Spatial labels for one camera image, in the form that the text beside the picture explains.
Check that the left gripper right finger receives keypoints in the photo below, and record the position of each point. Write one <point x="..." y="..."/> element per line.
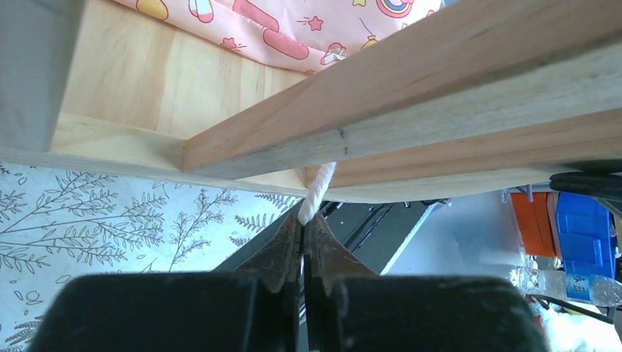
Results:
<point x="351" y="308"/>

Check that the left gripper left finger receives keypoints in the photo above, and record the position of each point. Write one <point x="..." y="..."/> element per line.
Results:
<point x="254" y="307"/>

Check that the wooden pet bed frame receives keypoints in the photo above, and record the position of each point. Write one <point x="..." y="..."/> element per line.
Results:
<point x="479" y="96"/>

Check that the pink patterned bed cushion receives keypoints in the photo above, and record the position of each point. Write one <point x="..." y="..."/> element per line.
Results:
<point x="204" y="61"/>

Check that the floral table mat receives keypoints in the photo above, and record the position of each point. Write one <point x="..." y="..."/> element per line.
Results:
<point x="59" y="224"/>

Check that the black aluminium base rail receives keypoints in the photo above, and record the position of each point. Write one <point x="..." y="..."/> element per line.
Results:
<point x="375" y="233"/>

